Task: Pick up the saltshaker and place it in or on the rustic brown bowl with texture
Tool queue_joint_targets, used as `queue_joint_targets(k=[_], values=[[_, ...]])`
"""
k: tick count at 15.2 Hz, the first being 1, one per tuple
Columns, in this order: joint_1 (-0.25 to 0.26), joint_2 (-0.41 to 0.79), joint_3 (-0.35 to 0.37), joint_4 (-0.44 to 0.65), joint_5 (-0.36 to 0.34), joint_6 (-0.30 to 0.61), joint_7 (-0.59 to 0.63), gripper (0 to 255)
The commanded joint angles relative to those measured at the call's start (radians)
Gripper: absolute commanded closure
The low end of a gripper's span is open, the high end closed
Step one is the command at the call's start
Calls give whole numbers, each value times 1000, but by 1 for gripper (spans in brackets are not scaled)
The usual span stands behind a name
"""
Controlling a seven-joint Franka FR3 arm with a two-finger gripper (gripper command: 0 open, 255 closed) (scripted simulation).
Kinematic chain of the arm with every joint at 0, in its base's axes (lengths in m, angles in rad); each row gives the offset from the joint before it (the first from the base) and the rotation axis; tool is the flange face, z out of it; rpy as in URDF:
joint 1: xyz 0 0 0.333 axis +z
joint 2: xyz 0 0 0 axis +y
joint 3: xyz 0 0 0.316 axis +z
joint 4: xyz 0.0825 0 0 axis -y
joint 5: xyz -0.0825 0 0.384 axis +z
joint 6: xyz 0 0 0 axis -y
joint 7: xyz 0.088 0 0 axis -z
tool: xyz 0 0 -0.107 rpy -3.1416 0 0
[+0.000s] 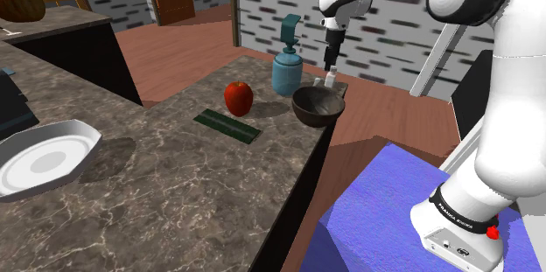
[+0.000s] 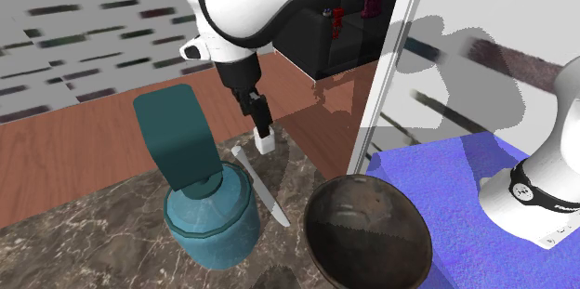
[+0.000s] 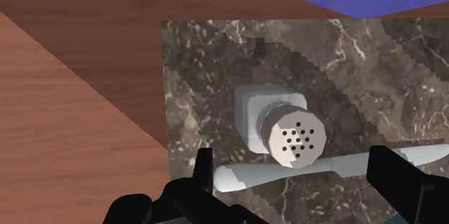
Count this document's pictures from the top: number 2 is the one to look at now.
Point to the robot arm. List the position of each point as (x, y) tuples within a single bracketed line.
[(253, 2)]

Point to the white knife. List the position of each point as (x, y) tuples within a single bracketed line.
[(263, 188)]

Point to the dark brown bowl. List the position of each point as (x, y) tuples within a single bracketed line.
[(367, 238)]

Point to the black sofa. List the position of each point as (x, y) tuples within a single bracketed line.
[(358, 39)]

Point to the small white box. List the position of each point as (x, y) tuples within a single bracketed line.
[(265, 142)]

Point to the teal lidded bin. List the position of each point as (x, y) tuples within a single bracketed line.
[(199, 206)]

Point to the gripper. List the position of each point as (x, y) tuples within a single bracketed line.
[(238, 73)]

